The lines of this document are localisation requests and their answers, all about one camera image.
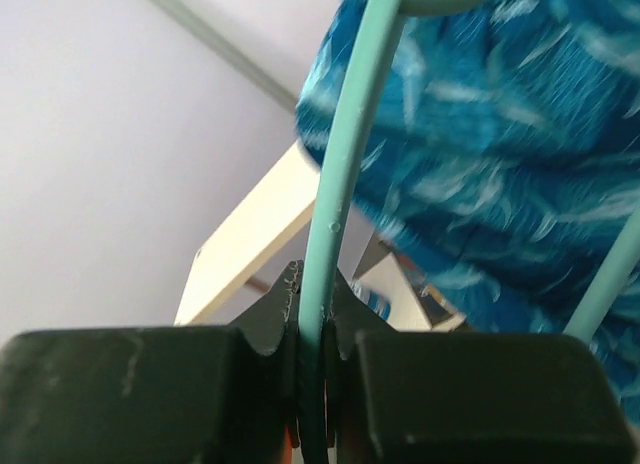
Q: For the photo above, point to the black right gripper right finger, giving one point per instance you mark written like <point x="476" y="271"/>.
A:
<point x="464" y="397"/>

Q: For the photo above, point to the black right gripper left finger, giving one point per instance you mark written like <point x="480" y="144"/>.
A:
<point x="189" y="394"/>

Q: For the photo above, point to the teal hanger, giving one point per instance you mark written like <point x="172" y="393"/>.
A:
<point x="345" y="159"/>

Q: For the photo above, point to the blue patterned shorts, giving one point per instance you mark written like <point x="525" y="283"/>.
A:
<point x="475" y="159"/>

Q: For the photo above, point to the white two-tier shelf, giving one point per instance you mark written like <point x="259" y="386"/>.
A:
<point x="270" y="215"/>

